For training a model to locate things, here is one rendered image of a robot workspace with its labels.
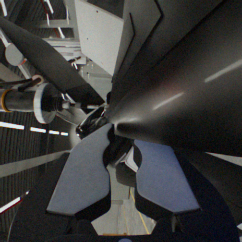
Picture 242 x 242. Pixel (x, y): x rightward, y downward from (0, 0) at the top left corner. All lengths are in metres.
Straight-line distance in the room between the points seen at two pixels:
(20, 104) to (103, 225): 14.32
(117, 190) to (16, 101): 7.44
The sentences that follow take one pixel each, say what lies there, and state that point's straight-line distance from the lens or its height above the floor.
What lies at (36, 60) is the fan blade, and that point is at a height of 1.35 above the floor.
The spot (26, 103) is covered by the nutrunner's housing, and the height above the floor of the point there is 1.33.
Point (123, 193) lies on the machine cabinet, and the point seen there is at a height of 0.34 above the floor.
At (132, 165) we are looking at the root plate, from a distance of 0.30.
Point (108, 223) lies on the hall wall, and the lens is 14.35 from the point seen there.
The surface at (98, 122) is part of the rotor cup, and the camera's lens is 0.27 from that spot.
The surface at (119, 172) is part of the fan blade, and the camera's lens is 0.48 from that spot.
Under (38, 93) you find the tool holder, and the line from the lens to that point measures 0.24.
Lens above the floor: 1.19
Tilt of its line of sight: 4 degrees down
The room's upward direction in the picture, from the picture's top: 85 degrees counter-clockwise
